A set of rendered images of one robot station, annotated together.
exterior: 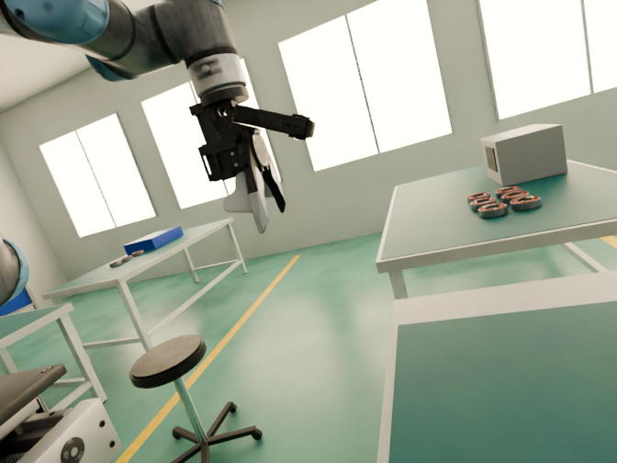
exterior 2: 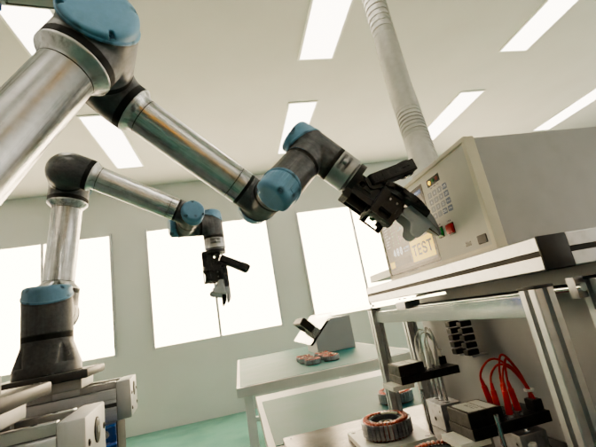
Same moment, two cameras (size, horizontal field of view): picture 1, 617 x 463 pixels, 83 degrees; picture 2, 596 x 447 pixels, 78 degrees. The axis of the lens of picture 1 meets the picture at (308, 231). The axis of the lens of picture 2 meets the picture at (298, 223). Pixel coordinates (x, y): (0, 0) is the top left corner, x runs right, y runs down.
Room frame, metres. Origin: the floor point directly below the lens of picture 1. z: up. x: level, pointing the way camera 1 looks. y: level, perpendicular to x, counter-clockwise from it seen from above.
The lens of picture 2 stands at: (-0.75, 0.48, 1.07)
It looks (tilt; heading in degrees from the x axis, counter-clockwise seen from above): 14 degrees up; 328
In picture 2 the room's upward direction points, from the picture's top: 10 degrees counter-clockwise
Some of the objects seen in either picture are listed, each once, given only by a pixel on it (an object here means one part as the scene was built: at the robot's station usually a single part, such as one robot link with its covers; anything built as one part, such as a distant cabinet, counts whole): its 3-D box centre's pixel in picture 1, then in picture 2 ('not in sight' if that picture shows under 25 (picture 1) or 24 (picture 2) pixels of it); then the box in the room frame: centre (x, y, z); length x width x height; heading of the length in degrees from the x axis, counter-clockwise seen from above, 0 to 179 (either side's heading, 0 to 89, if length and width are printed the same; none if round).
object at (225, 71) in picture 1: (218, 80); (215, 245); (0.54, 0.06, 1.37); 0.08 x 0.08 x 0.05
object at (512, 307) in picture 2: not in sight; (427, 313); (-0.17, -0.15, 1.03); 0.62 x 0.01 x 0.03; 160
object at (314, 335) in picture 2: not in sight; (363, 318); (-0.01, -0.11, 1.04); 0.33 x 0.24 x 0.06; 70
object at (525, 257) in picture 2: not in sight; (506, 268); (-0.25, -0.36, 1.09); 0.68 x 0.44 x 0.05; 160
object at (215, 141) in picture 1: (232, 137); (215, 266); (0.55, 0.07, 1.29); 0.09 x 0.08 x 0.12; 79
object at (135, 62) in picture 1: (127, 42); (185, 225); (0.53, 0.16, 1.45); 0.11 x 0.11 x 0.08; 87
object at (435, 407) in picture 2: not in sight; (444, 411); (-0.08, -0.23, 0.80); 0.08 x 0.05 x 0.06; 160
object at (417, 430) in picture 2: not in sight; (388, 436); (-0.03, -0.10, 0.78); 0.15 x 0.15 x 0.01; 70
